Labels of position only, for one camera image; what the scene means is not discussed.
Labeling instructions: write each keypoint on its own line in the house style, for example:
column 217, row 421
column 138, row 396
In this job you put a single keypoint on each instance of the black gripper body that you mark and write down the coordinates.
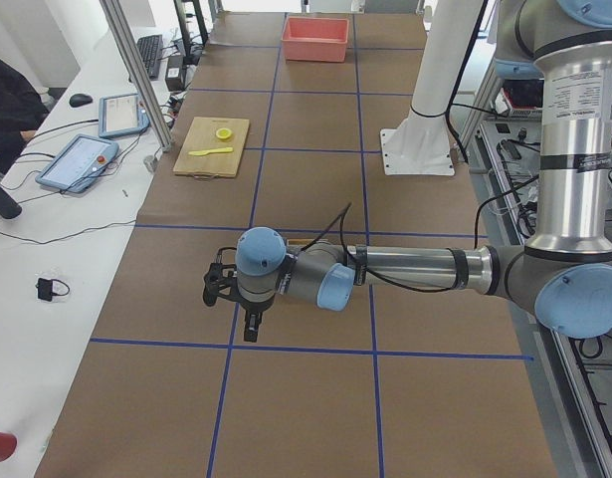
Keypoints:
column 254, row 308

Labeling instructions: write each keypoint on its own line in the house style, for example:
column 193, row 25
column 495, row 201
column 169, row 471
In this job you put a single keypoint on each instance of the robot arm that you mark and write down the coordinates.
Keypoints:
column 562, row 274

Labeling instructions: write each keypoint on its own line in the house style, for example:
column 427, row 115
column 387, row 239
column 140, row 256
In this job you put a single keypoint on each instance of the yellow plastic knife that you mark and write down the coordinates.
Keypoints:
column 204, row 152

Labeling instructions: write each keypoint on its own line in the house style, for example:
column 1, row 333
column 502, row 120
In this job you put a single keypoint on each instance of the bamboo cutting board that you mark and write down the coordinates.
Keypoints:
column 213, row 147

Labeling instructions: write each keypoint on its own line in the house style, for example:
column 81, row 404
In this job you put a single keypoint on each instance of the yellow lemon slices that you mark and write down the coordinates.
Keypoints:
column 223, row 133

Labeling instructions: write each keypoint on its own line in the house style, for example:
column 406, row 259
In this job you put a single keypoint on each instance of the near teach pendant tablet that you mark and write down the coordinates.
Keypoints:
column 78, row 164

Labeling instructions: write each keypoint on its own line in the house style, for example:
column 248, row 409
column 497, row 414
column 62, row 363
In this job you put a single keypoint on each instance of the teach pendant tablet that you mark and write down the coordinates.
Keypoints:
column 78, row 164
column 121, row 115

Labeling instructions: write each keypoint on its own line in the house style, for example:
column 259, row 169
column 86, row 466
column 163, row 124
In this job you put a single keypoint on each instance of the far teach pendant tablet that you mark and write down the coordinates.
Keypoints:
column 121, row 115

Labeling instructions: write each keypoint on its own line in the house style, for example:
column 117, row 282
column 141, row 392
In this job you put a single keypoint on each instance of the black computer mouse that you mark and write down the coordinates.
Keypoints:
column 80, row 100

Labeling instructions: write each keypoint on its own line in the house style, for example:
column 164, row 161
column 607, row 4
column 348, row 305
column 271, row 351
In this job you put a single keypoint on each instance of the black keyboard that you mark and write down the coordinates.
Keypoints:
column 150, row 50

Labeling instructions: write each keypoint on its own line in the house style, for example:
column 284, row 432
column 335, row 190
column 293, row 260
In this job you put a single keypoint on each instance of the pink plastic bin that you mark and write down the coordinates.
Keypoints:
column 315, row 39

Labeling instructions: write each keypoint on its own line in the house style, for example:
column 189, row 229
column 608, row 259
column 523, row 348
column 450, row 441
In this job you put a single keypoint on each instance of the red cylinder bottle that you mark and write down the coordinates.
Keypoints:
column 8, row 444

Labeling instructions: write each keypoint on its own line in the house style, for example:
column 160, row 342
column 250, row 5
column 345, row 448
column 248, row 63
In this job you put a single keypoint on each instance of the aluminium frame post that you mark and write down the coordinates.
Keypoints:
column 126, row 45

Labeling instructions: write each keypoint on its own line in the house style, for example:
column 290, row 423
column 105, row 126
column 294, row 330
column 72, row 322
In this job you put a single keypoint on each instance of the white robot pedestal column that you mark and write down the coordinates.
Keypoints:
column 454, row 24

